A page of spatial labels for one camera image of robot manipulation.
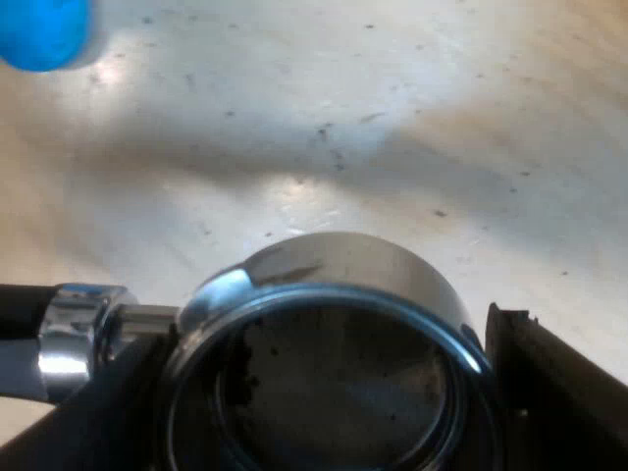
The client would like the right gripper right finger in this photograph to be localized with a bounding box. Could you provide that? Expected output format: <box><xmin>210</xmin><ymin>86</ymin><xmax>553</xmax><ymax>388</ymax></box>
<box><xmin>483</xmin><ymin>302</ymin><xmax>628</xmax><ymax>471</ymax></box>

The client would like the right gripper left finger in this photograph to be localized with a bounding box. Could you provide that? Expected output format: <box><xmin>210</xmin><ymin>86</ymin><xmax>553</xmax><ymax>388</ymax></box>
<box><xmin>7</xmin><ymin>333</ymin><xmax>179</xmax><ymax>471</ymax></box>

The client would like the filter holder with red-ended handle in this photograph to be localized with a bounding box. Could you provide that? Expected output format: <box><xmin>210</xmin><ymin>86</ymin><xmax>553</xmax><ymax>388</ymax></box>
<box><xmin>0</xmin><ymin>231</ymin><xmax>497</xmax><ymax>471</ymax></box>

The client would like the bright blue tamper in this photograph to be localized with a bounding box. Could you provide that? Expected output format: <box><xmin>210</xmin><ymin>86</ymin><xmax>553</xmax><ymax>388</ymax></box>
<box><xmin>0</xmin><ymin>0</ymin><xmax>95</xmax><ymax>74</ymax></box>

